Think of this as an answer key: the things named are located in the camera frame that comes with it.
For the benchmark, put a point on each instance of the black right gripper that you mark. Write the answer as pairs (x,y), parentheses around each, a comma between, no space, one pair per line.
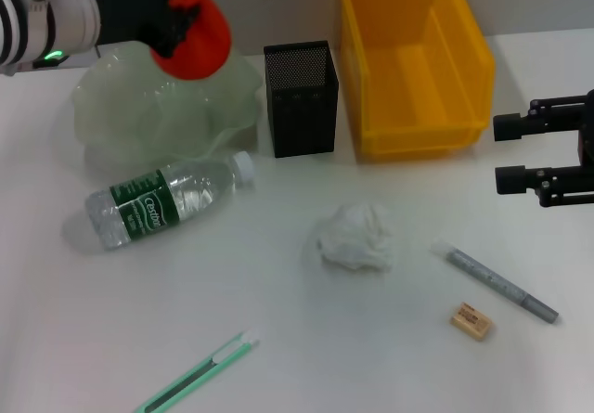
(587,144)

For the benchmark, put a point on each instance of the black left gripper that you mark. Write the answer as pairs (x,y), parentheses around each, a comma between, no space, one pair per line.
(125,9)

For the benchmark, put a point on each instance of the clear green-label water bottle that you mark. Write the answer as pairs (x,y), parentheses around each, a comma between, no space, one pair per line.
(176,195)

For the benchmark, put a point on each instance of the white paper ball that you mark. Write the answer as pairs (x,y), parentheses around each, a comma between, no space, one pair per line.
(352,236)

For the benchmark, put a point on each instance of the translucent glass fruit plate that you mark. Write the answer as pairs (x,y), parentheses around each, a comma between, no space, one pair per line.
(139,107)

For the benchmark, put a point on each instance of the gray marker pen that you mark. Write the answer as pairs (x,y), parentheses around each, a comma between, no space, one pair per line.
(492,278)

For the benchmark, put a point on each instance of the black mesh pen holder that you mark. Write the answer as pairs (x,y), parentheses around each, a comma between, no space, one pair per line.
(301,107)

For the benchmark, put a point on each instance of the beige eraser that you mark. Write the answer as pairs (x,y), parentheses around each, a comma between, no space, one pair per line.
(471,321)

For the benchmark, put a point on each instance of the yellow plastic bin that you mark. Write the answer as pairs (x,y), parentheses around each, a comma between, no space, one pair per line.
(408,74)

